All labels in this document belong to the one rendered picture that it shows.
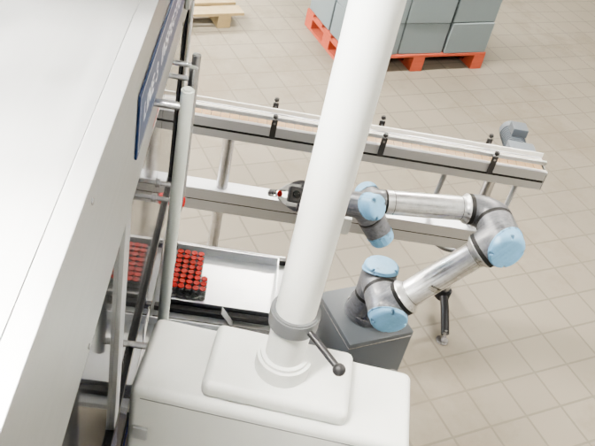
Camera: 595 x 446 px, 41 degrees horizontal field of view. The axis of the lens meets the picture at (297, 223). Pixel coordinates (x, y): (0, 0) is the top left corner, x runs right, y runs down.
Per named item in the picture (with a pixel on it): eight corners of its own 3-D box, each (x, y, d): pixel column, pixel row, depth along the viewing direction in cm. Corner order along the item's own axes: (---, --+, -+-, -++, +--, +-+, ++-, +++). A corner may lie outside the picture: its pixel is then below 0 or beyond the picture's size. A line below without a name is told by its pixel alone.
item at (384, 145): (93, 119, 319) (94, 86, 309) (101, 100, 331) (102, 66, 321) (540, 192, 338) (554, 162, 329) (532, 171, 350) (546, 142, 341)
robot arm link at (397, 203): (507, 186, 247) (357, 173, 237) (518, 208, 239) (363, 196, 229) (494, 214, 254) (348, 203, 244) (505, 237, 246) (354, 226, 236)
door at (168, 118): (147, 263, 209) (164, 67, 172) (170, 168, 242) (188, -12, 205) (149, 263, 209) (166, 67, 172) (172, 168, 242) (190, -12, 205)
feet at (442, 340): (434, 344, 375) (443, 324, 367) (422, 272, 414) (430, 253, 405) (450, 346, 376) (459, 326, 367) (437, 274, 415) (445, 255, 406)
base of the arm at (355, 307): (374, 292, 279) (382, 272, 272) (395, 323, 269) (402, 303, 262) (336, 299, 272) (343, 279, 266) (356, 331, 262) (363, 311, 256)
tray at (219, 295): (165, 305, 243) (166, 297, 241) (177, 250, 263) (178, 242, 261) (274, 321, 246) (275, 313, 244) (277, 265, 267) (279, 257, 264)
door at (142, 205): (112, 407, 172) (124, 198, 136) (147, 264, 208) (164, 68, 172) (114, 407, 172) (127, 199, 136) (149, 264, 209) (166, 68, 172)
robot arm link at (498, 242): (375, 308, 261) (520, 222, 243) (384, 342, 250) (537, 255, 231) (355, 290, 254) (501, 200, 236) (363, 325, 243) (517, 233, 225)
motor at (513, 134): (504, 171, 349) (515, 146, 340) (492, 135, 371) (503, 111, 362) (529, 175, 350) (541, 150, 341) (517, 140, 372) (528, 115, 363)
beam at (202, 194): (161, 203, 351) (164, 182, 343) (164, 193, 357) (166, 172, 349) (506, 256, 367) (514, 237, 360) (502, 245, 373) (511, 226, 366)
